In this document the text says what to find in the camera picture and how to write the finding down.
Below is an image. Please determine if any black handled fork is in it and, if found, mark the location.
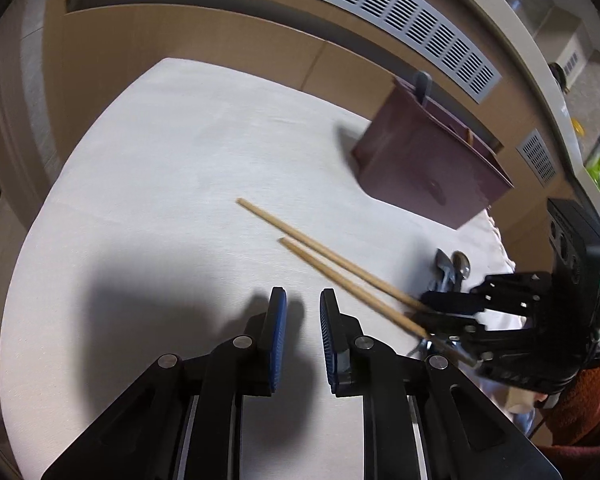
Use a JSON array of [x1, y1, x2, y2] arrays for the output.
[[428, 249, 455, 292]]

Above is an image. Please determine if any wooden chopstick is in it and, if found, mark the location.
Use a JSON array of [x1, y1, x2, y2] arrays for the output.
[[236, 197, 426, 311], [278, 237, 478, 368]]

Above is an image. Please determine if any blue plastic spoon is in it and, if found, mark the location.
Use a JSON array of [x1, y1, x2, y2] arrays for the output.
[[413, 70, 432, 107]]

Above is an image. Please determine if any large steel spoon black handle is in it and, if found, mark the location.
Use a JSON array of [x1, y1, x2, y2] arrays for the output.
[[452, 252, 471, 292]]

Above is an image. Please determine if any red sleeve forearm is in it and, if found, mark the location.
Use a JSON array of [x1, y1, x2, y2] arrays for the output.
[[541, 367, 600, 446]]

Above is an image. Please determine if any grey kitchen countertop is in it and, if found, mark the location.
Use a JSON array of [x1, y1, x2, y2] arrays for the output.
[[463, 0, 600, 218]]

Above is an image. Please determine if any person's right hand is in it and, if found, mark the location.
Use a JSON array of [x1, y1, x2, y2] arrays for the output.
[[504, 387, 548, 415]]

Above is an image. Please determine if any purple plastic utensil bin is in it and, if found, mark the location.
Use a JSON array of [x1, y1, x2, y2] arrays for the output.
[[351, 78, 514, 230]]

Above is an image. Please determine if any white fringed tablecloth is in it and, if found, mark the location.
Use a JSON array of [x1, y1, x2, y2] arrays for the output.
[[0, 58, 515, 479]]

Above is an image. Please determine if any small grey vent grille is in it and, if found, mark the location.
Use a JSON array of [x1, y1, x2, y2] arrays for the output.
[[517, 129, 557, 186]]

